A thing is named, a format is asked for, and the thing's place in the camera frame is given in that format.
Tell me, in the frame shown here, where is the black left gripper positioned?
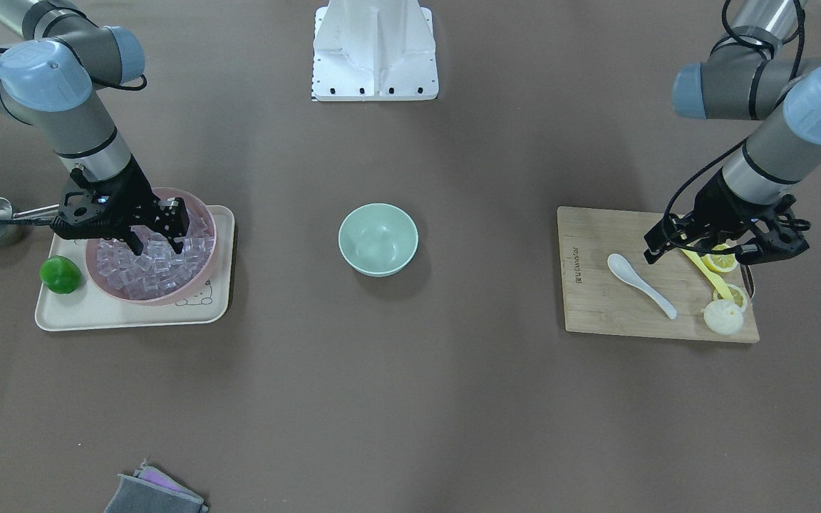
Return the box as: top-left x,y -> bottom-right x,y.
643,172 -> 810,265

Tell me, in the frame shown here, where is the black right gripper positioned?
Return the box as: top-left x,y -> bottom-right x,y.
49,157 -> 185,256

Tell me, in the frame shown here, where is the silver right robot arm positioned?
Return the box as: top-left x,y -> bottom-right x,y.
0,1 -> 189,254

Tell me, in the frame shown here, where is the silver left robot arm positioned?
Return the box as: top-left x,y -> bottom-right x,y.
644,1 -> 821,265

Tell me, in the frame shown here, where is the pink bowl of ice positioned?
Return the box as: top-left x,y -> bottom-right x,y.
84,187 -> 220,306

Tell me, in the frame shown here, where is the white ceramic spoon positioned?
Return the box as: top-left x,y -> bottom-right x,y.
606,253 -> 678,319

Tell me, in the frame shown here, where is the mint green bowl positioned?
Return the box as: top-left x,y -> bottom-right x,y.
338,202 -> 420,277

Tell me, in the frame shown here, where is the stacked lemon slice top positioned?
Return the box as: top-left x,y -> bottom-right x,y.
701,244 -> 738,274

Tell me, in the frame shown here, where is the yellow plastic knife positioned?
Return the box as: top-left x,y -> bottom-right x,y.
680,248 -> 734,302

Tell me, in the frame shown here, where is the lemon slice near bun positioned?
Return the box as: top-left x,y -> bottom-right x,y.
711,283 -> 750,312

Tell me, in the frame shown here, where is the cream plastic tray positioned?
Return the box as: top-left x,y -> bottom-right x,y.
33,205 -> 237,332

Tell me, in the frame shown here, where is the green lime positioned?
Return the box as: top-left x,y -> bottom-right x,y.
37,254 -> 83,294

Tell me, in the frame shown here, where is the wooden cutting board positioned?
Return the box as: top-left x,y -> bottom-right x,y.
557,207 -> 760,343

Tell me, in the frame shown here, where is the grey folded cloth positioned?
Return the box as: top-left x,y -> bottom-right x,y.
104,462 -> 210,512

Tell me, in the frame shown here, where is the metal cutting board handle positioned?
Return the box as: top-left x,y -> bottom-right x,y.
739,265 -> 756,301

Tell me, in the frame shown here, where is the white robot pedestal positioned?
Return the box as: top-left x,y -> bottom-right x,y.
311,1 -> 440,102

